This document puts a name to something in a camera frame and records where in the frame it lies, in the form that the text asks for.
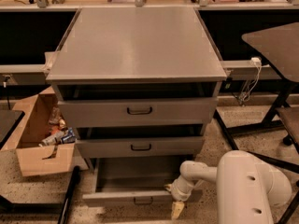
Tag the white power adapter with cable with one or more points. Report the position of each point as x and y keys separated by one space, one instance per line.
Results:
x=250 y=84

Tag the grey middle drawer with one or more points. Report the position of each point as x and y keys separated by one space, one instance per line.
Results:
x=139 y=147

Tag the dark round side table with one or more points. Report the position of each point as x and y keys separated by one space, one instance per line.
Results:
x=280 y=46

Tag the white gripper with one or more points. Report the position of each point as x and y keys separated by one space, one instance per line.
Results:
x=178 y=192

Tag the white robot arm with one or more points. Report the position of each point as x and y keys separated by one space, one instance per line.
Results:
x=247 y=187

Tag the brown cardboard box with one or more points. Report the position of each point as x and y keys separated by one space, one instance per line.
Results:
x=33 y=128

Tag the grey top drawer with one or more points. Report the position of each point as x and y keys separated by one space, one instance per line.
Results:
x=138 y=112

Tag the grey drawer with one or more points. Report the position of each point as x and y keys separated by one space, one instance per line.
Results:
x=134 y=181
x=139 y=147
x=138 y=112

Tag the dark chair seat right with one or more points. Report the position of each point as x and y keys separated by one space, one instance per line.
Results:
x=289 y=117

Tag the crumpled trash in box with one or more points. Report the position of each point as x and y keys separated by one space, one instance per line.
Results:
x=59 y=132

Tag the grey bottom drawer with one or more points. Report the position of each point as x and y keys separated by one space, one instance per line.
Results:
x=134 y=181

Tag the grey metal drawer cabinet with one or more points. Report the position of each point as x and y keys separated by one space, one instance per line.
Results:
x=121 y=53

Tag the long workbench in back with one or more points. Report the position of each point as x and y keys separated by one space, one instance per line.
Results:
x=20 y=59

